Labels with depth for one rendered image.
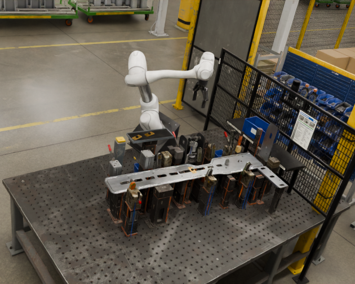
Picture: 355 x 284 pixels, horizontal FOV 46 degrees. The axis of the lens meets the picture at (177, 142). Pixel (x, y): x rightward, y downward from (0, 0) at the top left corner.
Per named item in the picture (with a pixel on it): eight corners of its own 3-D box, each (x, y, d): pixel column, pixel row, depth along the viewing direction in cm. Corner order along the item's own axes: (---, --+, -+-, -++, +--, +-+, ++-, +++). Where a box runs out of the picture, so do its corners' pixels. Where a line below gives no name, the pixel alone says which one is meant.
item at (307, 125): (306, 151, 357) (318, 120, 342) (289, 138, 373) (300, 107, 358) (308, 151, 358) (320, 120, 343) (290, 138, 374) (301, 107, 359)
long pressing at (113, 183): (114, 197, 286) (114, 195, 286) (102, 178, 302) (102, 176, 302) (265, 167, 355) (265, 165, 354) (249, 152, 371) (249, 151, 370)
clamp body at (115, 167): (107, 207, 321) (112, 168, 303) (102, 198, 329) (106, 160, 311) (119, 204, 325) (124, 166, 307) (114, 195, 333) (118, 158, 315)
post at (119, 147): (112, 190, 339) (117, 143, 318) (109, 184, 345) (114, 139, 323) (120, 188, 343) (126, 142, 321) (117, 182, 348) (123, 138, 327)
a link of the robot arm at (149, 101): (143, 120, 391) (142, 101, 402) (160, 118, 390) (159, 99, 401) (124, 68, 324) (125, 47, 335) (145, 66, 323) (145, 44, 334)
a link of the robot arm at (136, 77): (144, 78, 316) (143, 64, 323) (121, 83, 320) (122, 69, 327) (150, 88, 327) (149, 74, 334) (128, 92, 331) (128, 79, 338)
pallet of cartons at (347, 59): (333, 126, 700) (357, 67, 649) (297, 105, 754) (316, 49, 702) (372, 116, 768) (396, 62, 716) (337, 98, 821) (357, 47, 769)
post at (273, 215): (272, 218, 343) (282, 190, 328) (263, 209, 350) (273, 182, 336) (278, 216, 346) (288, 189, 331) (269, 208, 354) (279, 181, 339)
